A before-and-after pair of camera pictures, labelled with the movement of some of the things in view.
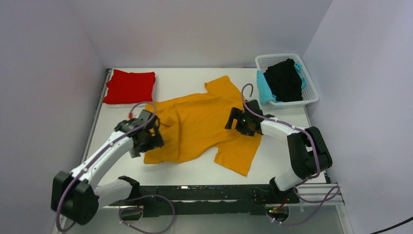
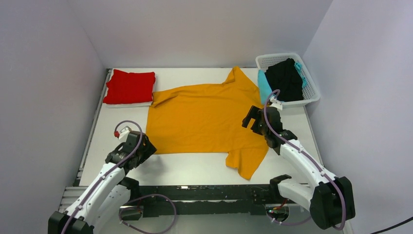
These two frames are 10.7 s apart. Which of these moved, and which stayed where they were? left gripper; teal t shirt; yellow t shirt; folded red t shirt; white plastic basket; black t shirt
Moved: yellow t shirt; left gripper
Stayed: folded red t shirt; teal t shirt; white plastic basket; black t shirt
